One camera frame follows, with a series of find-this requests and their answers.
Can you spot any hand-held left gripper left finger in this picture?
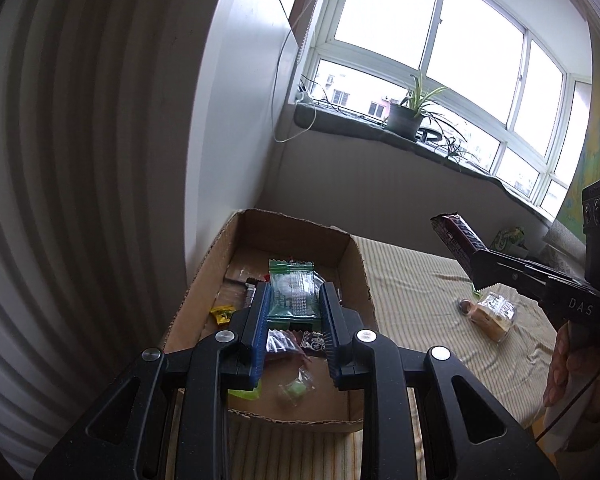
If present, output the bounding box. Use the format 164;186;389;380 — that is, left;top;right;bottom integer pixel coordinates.
32;280;274;480

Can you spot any green snack packet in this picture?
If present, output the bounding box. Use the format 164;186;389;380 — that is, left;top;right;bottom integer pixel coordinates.
267;257;327;330

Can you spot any clear bread packet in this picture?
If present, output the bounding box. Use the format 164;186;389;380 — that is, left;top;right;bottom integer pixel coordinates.
471;291;518;344

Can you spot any light green candy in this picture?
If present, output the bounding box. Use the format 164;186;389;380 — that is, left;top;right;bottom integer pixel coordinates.
277;366;317;407

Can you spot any white window frame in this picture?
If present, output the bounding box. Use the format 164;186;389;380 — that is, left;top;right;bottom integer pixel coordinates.
300;0;597;212

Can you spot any brown chocolate bar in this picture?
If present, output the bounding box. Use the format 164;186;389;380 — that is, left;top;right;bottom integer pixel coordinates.
430;212;492;269

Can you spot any green patterned bag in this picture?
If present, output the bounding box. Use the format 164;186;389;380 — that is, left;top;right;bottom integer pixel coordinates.
490;225;529;257

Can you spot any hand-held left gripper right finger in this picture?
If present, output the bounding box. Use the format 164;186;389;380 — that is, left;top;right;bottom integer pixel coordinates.
319;282;561;480

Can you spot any white patterned paper roll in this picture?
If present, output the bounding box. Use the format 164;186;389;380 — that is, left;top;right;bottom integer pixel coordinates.
544;216;587;277

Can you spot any cardboard box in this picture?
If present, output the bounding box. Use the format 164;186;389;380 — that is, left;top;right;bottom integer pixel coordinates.
162;208;379;436

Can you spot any white wardrobe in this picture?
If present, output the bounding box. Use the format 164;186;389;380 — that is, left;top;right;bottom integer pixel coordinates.
182;0;312;282

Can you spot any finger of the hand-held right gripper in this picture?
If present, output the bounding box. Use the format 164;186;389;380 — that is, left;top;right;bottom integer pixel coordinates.
490;249;587;284
469;251;551;304

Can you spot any small dark potted plant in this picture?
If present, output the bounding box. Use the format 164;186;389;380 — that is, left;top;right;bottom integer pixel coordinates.
415;119;482;162

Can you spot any white cable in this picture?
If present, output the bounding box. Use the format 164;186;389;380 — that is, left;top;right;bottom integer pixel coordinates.
271;0;317;144

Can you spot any white ribbed panel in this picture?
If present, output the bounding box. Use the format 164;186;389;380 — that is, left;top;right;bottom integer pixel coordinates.
0;0;233;443

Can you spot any white cloth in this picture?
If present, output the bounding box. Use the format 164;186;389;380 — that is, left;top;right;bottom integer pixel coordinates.
540;394;589;454

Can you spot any potted spider plant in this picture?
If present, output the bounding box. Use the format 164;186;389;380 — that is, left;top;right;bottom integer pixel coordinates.
382;71;452;141

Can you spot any thin black cable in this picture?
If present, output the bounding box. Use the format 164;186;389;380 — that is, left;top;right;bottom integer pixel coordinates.
536;357;600;442

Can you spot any person's right hand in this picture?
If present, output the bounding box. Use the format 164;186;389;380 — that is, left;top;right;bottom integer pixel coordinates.
544;322;600;423

